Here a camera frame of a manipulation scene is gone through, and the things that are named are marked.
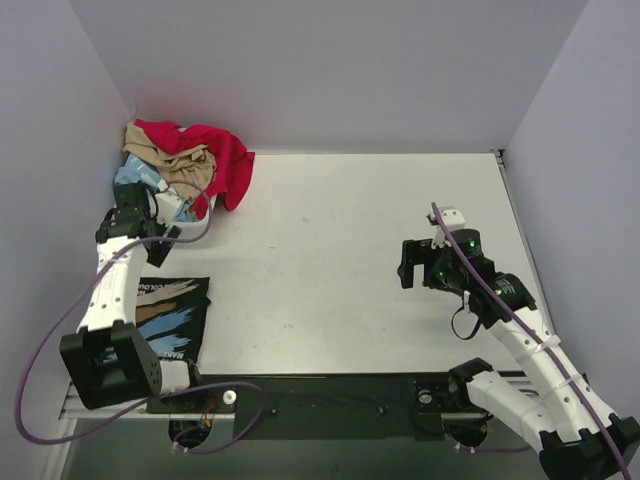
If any black t shirt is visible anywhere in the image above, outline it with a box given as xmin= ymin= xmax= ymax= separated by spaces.
xmin=136 ymin=277 xmax=211 ymax=363

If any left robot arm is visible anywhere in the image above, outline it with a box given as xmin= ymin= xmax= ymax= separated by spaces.
xmin=59 ymin=182 xmax=206 ymax=412

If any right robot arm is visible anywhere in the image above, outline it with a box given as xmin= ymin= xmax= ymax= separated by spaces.
xmin=397 ymin=229 xmax=639 ymax=479

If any white plastic basket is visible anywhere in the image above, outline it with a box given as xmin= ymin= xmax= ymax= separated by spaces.
xmin=173 ymin=195 xmax=217 ymax=237

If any light blue t shirt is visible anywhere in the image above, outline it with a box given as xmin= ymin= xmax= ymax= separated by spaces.
xmin=114 ymin=153 xmax=198 ymax=222

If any tan t shirt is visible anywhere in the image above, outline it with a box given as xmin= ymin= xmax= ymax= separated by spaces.
xmin=123 ymin=122 xmax=217 ymax=201

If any red t shirt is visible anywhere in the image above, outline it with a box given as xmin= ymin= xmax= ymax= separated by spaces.
xmin=132 ymin=119 xmax=255 ymax=218

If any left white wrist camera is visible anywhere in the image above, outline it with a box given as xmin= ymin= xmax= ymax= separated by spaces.
xmin=154 ymin=191 xmax=192 ymax=224

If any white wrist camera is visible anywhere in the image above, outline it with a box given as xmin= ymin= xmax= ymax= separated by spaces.
xmin=154 ymin=191 xmax=192 ymax=224
xmin=427 ymin=206 xmax=466 ymax=249

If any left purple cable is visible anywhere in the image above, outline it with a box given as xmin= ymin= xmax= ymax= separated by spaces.
xmin=13 ymin=180 xmax=266 ymax=455

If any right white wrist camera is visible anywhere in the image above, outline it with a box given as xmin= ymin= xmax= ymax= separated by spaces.
xmin=427 ymin=206 xmax=466 ymax=249

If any aluminium frame rail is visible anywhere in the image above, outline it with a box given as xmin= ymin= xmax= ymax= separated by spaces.
xmin=59 ymin=374 xmax=599 ymax=420

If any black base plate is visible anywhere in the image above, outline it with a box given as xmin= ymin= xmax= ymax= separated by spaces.
xmin=146 ymin=373 xmax=492 ymax=443

